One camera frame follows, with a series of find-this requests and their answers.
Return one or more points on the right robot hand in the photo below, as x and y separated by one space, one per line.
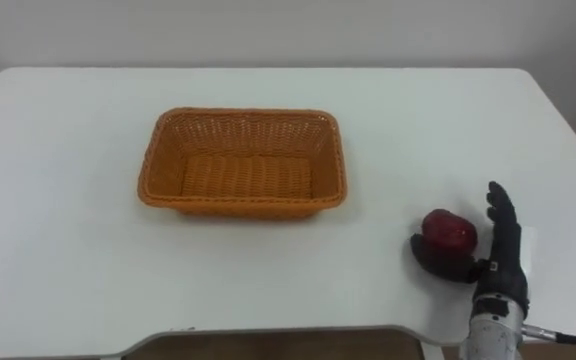
505 260

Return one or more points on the red apple soft toy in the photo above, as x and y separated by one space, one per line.
449 231

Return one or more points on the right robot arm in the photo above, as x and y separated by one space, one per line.
493 332

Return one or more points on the orange woven basket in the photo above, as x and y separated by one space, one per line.
243 175

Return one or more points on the white desk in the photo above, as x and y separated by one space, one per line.
68 260

